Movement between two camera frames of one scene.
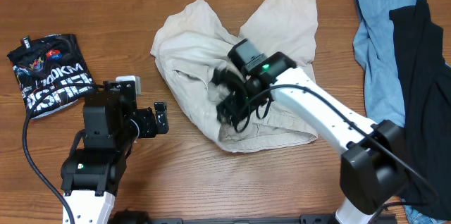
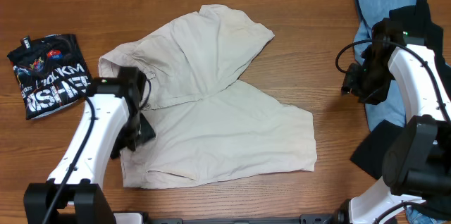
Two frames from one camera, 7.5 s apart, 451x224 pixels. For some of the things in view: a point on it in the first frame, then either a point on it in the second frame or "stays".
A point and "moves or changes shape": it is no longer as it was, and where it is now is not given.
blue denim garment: (375, 48) stays
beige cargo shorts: (229, 77) moves or changes shape
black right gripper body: (235, 108) to (371, 82)
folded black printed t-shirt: (47, 63) stays
